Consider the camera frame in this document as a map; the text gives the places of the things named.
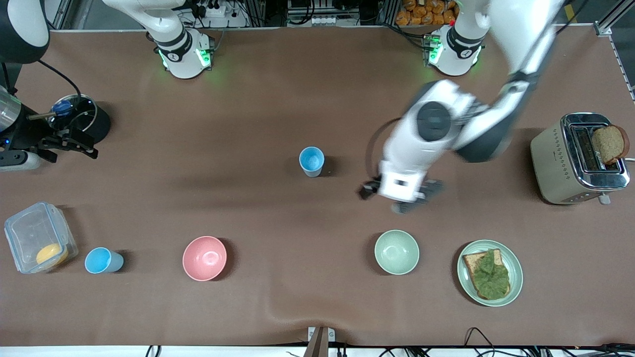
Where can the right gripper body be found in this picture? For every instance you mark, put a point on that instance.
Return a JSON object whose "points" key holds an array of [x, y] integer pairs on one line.
{"points": [[26, 133]]}

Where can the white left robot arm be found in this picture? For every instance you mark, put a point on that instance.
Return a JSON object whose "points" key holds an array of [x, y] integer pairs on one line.
{"points": [[436, 124]]}

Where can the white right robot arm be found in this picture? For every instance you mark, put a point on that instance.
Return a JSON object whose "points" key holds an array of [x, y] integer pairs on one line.
{"points": [[181, 49]]}

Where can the pale green bowl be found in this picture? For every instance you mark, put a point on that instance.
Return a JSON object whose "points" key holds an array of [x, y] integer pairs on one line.
{"points": [[397, 252]]}

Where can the toast slice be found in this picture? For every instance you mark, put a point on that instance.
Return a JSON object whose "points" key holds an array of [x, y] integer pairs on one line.
{"points": [[471, 263]]}

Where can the clear plastic lidded container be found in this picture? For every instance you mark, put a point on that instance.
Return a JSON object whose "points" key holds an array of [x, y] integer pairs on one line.
{"points": [[30, 230]]}

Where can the brown table cloth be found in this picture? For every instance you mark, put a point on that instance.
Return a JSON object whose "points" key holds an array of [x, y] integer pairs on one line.
{"points": [[317, 109]]}

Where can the green lettuce leaf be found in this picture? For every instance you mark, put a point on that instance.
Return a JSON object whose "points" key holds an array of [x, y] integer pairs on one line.
{"points": [[491, 277]]}

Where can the yellow round food piece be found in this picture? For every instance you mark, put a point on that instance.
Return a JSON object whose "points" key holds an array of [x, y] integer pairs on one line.
{"points": [[52, 254]]}

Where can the pale green plate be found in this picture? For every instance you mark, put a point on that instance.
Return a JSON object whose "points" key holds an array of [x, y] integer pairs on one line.
{"points": [[516, 267]]}

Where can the cream and chrome toaster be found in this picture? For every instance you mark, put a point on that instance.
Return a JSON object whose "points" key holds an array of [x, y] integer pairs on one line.
{"points": [[553, 158]]}

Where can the bag of orange buns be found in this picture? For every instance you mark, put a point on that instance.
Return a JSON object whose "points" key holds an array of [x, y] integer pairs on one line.
{"points": [[426, 14]]}

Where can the pink bowl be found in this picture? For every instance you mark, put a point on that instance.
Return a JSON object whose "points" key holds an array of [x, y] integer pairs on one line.
{"points": [[204, 258]]}

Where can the small white socket strip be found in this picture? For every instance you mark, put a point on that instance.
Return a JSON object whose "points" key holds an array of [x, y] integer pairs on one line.
{"points": [[325, 21]]}

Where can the brown bread slice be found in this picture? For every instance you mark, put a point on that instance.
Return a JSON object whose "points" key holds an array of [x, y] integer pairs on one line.
{"points": [[610, 144]]}

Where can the white power strip black plugs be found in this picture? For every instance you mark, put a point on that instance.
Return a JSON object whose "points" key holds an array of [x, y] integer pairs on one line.
{"points": [[214, 9]]}

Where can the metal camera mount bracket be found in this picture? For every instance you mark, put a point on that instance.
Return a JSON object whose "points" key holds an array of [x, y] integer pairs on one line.
{"points": [[320, 342]]}

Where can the aluminium frame profile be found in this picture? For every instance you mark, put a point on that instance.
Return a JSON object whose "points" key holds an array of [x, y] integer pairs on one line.
{"points": [[612, 22]]}

